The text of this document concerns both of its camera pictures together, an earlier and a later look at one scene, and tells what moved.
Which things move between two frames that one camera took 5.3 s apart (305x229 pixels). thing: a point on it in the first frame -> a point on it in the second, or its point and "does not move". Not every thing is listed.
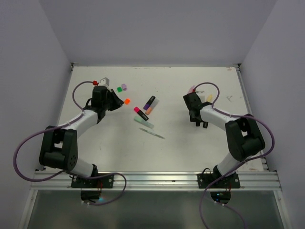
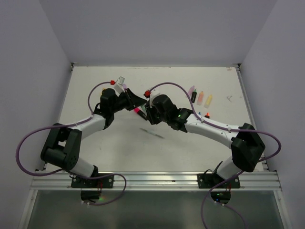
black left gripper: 117,102 -> 133,100
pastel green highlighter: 144,122 -> 144,109
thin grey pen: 152,133 does not move
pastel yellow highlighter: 209,98 does not move
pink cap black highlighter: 140,113 does not move
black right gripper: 194,119 -> 150,116
